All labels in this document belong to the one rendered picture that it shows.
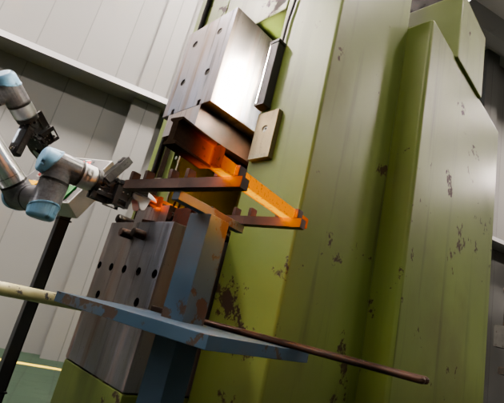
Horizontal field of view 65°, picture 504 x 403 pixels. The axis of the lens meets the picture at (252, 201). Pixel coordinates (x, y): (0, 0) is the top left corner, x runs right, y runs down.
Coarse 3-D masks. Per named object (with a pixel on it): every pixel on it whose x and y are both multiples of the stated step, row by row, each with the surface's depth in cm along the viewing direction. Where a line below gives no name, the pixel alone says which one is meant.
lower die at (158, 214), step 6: (162, 204) 129; (138, 210) 139; (144, 210) 136; (150, 210) 133; (156, 210) 130; (162, 210) 127; (168, 210) 125; (174, 210) 127; (138, 216) 137; (144, 216) 134; (150, 216) 131; (156, 216) 129; (162, 216) 126
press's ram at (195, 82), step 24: (216, 24) 151; (240, 24) 144; (192, 48) 158; (216, 48) 144; (240, 48) 144; (264, 48) 153; (192, 72) 150; (216, 72) 137; (240, 72) 143; (192, 96) 143; (216, 96) 135; (240, 96) 143; (240, 120) 142
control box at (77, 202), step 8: (88, 160) 169; (96, 160) 168; (104, 160) 167; (104, 168) 162; (32, 176) 166; (72, 192) 151; (80, 192) 151; (64, 200) 148; (72, 200) 148; (80, 200) 151; (88, 200) 155; (64, 208) 149; (72, 208) 148; (80, 208) 152; (64, 216) 153; (72, 216) 151
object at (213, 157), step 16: (176, 128) 57; (192, 128) 59; (176, 144) 56; (192, 144) 59; (208, 144) 62; (192, 160) 61; (208, 160) 62; (224, 160) 64; (224, 176) 67; (256, 192) 72; (272, 192) 76; (272, 208) 79; (288, 208) 81
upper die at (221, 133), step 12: (192, 108) 139; (204, 108) 137; (168, 120) 149; (192, 120) 136; (204, 120) 137; (216, 120) 141; (168, 132) 145; (204, 132) 137; (216, 132) 140; (228, 132) 144; (240, 132) 149; (228, 144) 144; (240, 144) 148; (240, 156) 148
